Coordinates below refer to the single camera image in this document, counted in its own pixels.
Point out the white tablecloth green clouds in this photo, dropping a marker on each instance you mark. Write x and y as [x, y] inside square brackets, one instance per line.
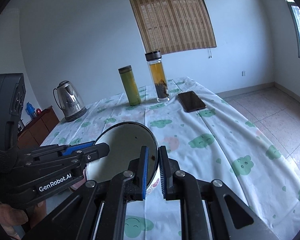
[213, 143]

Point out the small red apple ornament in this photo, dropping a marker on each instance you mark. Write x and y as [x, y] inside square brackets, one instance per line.
[38, 111]

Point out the white enamel bowl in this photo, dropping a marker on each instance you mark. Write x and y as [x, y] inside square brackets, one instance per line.
[125, 140]

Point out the black smartphone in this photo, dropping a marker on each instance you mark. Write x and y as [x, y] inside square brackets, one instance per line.
[191, 102]

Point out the blue thermos jug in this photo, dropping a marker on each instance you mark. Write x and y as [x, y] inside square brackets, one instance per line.
[30, 110]

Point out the green insulated bottle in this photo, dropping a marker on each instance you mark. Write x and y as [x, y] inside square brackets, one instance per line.
[129, 85]

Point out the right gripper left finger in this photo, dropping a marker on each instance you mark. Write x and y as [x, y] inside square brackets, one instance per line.
[127, 186]

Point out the bamboo window blind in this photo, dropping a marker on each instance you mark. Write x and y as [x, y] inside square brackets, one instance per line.
[172, 26]

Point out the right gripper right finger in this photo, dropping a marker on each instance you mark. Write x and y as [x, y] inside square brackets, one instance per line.
[177, 184]

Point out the person's left hand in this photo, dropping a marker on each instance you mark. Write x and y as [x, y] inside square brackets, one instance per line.
[7, 217]

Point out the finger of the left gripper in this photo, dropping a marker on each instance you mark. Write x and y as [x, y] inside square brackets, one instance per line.
[77, 147]
[93, 152]

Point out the brown wooden sideboard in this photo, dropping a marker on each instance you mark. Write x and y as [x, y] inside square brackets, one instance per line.
[36, 131]

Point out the glass tea bottle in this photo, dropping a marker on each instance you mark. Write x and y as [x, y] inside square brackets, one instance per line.
[154, 60]

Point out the stainless steel electric kettle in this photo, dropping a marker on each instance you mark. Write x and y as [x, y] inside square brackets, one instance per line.
[69, 101]

